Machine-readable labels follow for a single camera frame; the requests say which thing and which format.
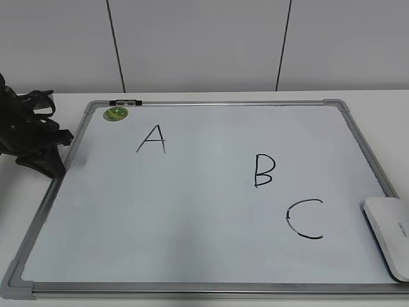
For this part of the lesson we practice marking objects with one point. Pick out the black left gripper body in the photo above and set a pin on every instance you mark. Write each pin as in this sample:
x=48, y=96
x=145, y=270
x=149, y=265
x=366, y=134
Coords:
x=22, y=132

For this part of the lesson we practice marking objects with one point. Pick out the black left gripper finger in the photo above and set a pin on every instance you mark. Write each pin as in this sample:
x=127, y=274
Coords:
x=46, y=161
x=36, y=100

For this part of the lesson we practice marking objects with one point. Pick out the white whiteboard eraser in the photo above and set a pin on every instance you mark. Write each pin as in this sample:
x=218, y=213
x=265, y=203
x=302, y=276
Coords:
x=388, y=218

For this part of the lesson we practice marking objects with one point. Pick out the green round magnet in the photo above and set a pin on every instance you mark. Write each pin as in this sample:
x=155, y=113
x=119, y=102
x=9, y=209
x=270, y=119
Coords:
x=115, y=114

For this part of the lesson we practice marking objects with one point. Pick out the white framed whiteboard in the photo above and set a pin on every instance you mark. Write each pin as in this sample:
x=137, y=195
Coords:
x=209, y=199

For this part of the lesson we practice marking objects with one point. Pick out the black clip on frame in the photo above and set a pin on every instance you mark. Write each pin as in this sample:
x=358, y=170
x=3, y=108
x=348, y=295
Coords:
x=122, y=102

